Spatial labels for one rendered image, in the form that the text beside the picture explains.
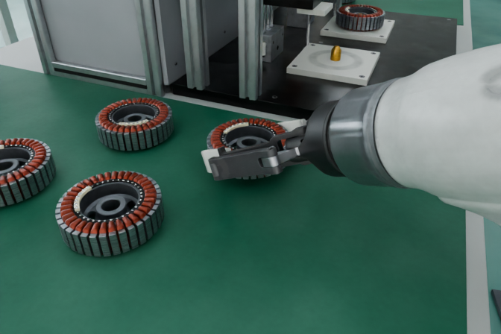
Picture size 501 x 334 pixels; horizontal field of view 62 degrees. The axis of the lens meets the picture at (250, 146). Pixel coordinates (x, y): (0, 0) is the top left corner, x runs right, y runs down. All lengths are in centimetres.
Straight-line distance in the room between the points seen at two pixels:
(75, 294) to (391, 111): 33
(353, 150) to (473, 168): 10
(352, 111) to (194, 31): 41
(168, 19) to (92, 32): 16
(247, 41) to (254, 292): 40
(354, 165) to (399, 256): 15
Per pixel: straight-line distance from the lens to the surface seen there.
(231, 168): 45
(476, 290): 48
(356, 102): 35
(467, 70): 29
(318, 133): 39
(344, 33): 101
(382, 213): 52
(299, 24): 107
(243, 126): 59
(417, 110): 30
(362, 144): 34
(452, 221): 54
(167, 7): 74
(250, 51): 67
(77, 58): 89
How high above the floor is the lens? 108
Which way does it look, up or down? 33 degrees down
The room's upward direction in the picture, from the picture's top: straight up
